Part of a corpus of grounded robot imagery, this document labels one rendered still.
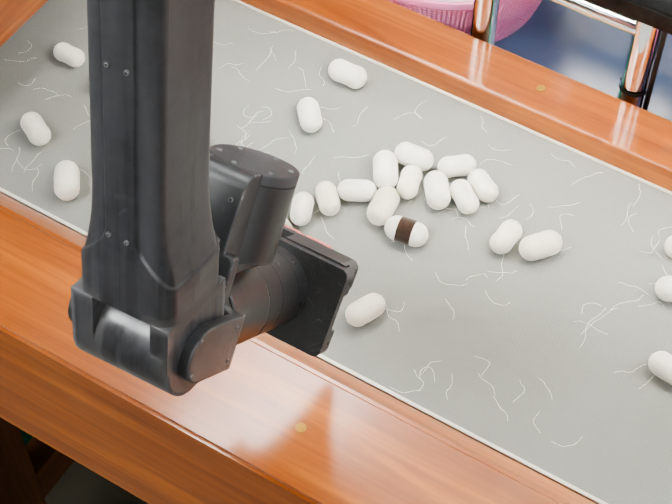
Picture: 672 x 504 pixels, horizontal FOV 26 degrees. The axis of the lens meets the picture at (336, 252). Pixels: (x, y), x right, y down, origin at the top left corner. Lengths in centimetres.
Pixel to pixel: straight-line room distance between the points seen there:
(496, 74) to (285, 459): 43
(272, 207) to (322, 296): 12
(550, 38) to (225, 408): 57
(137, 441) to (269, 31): 42
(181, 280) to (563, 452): 44
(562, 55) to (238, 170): 67
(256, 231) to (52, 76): 53
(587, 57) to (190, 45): 80
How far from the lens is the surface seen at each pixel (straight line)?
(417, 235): 121
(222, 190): 85
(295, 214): 122
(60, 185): 126
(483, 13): 133
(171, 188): 75
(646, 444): 115
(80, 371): 114
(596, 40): 149
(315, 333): 98
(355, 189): 123
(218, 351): 85
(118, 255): 78
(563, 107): 130
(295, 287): 95
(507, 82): 131
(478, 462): 109
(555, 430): 114
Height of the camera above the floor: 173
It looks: 54 degrees down
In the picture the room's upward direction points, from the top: straight up
